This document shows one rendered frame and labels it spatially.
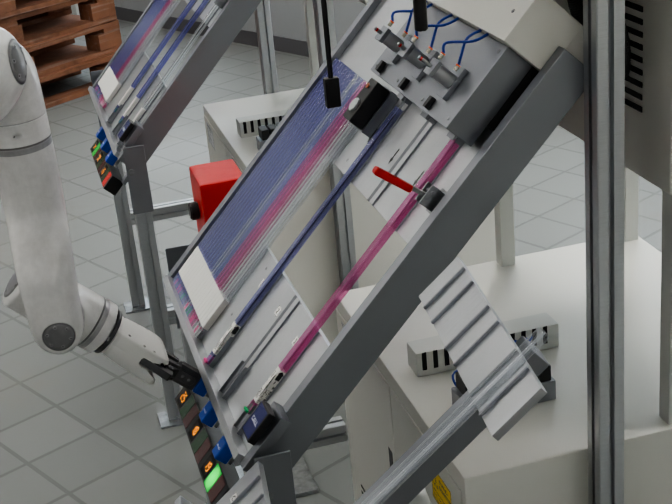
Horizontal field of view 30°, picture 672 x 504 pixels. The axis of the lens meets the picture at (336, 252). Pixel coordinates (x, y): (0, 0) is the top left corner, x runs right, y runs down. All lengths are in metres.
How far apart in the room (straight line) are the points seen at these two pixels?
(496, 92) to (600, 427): 0.52
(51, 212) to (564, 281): 1.05
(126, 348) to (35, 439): 1.47
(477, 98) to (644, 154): 0.30
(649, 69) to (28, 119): 0.86
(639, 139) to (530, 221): 2.50
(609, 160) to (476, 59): 0.22
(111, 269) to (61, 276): 2.49
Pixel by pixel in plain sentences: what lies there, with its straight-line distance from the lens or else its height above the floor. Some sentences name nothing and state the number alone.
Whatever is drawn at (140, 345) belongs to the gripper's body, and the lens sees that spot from 1.94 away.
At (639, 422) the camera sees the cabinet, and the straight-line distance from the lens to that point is 2.00.
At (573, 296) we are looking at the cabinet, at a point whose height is 0.62.
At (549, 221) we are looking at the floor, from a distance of 4.35.
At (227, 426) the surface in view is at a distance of 1.83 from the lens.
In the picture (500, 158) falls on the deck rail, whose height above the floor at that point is 1.10.
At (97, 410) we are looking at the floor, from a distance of 3.45.
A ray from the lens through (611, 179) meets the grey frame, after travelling 1.72.
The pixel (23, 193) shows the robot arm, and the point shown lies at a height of 1.08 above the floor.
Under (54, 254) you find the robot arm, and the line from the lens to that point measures 1.82.
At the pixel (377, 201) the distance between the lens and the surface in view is 1.85.
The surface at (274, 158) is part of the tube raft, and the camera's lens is 2.23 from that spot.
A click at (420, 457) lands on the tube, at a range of 1.33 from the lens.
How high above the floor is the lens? 1.66
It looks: 23 degrees down
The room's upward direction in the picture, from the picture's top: 6 degrees counter-clockwise
